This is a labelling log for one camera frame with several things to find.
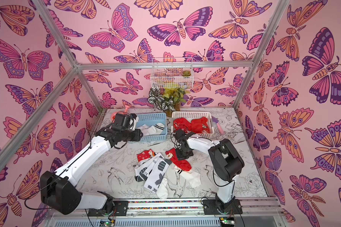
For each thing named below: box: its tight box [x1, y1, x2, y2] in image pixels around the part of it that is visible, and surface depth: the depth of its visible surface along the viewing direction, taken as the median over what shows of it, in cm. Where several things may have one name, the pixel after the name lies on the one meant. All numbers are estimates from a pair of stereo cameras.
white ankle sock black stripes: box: [175, 169, 202, 189], surface depth 86 cm
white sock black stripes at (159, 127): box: [154, 122, 165, 135], surface depth 108 cm
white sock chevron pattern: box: [134, 152, 172, 200], surface depth 84 cm
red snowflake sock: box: [136, 148, 156, 163], surface depth 94 cm
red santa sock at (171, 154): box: [165, 148, 192, 172], surface depth 91 cm
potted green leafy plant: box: [147, 86, 191, 118], surface depth 99 cm
